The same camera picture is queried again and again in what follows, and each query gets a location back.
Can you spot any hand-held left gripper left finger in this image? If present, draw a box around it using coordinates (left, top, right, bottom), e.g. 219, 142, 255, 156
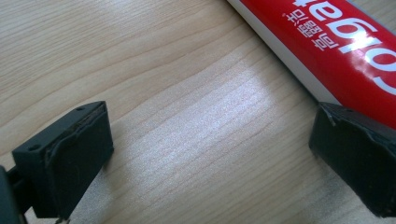
11, 100, 115, 220

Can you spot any red and white toothpaste tube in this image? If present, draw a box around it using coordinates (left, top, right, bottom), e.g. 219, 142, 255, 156
226, 0, 396, 130

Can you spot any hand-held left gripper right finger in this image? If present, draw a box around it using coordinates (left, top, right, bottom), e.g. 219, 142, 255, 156
308, 102, 396, 218

